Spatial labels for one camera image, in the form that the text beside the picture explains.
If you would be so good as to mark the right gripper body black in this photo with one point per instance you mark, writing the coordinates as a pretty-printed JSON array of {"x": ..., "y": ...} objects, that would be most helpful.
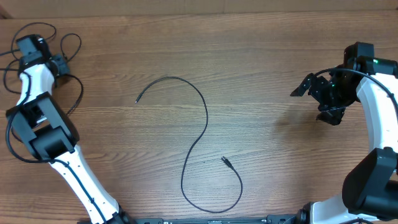
[{"x": 337, "y": 94}]

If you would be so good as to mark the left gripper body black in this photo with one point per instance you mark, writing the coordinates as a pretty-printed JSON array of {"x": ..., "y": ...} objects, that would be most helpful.
[{"x": 62, "y": 65}]

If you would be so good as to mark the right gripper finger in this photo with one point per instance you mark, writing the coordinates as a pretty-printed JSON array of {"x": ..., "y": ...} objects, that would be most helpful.
[
  {"x": 304, "y": 86},
  {"x": 332, "y": 116}
]

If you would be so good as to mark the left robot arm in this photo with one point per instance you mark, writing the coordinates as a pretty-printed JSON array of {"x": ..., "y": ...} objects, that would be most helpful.
[{"x": 49, "y": 135}]

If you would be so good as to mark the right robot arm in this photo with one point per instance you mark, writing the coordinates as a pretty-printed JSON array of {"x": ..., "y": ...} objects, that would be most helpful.
[{"x": 368, "y": 194}]

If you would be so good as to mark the cardboard wall panel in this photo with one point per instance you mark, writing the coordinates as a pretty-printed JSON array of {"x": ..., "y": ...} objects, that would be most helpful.
[{"x": 29, "y": 9}]

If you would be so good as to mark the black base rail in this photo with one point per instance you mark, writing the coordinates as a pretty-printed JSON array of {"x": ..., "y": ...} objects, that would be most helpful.
[{"x": 270, "y": 219}]

